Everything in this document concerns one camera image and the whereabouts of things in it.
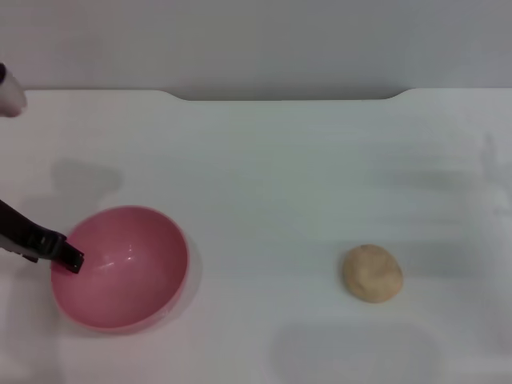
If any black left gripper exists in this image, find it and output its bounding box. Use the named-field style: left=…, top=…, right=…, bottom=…
left=0, top=198, right=86, bottom=275

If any pink plastic bowl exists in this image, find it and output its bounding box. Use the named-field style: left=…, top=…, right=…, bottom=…
left=50, top=205, right=190, bottom=335

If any round beige egg yolk pastry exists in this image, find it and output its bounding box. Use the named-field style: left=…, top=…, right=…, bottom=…
left=342, top=244, right=404, bottom=305

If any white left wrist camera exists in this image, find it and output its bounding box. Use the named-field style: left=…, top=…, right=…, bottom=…
left=0, top=62, right=28, bottom=118

